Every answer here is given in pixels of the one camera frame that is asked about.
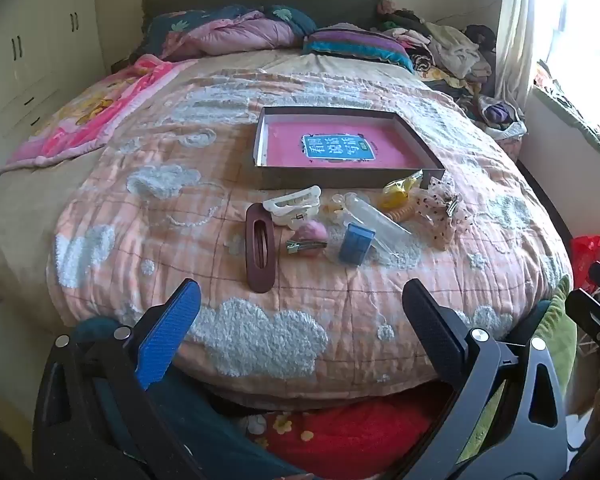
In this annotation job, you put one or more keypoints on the clothes on windowsill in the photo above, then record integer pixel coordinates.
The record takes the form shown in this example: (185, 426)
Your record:
(580, 120)

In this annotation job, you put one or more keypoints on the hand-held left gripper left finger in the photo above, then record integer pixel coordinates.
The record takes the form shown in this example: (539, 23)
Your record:
(167, 330)

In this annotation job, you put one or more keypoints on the peach cloud pattern quilt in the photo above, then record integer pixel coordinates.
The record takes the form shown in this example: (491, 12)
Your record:
(180, 260)

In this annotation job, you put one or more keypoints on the packet of yellow bangles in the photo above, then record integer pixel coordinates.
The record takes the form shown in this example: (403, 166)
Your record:
(392, 195)

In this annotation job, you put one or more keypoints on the brown oval hair clip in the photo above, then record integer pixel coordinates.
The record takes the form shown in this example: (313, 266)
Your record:
(260, 282)

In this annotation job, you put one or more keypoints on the bed with tan sheet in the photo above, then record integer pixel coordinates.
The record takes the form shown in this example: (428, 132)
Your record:
(20, 210)

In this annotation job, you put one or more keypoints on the pile of clothes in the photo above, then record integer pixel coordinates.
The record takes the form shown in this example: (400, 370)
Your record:
(455, 50)

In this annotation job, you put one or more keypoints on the cream curtain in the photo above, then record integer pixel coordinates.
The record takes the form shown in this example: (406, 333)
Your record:
(515, 35)

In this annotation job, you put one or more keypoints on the striped pillow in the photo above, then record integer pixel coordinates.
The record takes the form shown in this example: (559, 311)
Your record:
(355, 45)

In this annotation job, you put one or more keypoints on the pink and teal duvet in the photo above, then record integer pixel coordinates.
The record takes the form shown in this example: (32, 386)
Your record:
(240, 35)

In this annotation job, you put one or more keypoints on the basket of clothes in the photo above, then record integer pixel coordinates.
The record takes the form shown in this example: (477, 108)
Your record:
(500, 115)

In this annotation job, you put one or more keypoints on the shallow grey cardboard box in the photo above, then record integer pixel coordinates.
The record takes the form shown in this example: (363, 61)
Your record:
(330, 177)

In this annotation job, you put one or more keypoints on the red plastic bag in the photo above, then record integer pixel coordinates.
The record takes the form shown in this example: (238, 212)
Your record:
(587, 255)

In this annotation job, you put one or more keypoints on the small blue box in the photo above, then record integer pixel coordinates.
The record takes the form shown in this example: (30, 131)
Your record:
(355, 245)

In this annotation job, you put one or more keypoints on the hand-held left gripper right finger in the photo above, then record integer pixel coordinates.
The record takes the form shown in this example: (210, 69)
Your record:
(430, 325)

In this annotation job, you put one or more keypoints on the window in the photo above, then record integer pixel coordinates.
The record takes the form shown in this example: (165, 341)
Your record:
(590, 60)

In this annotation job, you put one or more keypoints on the white claw hair clip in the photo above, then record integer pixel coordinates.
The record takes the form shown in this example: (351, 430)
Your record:
(280, 206)

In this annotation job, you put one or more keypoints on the polka dot bow hair clip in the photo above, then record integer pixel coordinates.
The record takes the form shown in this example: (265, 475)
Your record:
(437, 205)

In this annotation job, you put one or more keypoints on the pink fuzzy hair clip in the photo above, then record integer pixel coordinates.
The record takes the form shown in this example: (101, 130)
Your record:
(310, 234)

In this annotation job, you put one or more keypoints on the red fuzzy cloth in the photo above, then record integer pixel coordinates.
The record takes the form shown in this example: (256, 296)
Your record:
(355, 440)

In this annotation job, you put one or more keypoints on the pink cartoon blanket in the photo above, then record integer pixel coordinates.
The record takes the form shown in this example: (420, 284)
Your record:
(80, 115)

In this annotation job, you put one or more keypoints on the dark teal cloth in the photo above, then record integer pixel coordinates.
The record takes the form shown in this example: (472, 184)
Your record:
(195, 420)

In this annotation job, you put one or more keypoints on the green cloth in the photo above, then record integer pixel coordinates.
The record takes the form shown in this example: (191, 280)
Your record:
(560, 340)

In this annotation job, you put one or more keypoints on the clear plastic bag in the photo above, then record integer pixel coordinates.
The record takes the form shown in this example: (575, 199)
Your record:
(375, 220)

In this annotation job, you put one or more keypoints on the cream wardrobe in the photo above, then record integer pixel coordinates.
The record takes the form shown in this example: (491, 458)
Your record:
(30, 50)

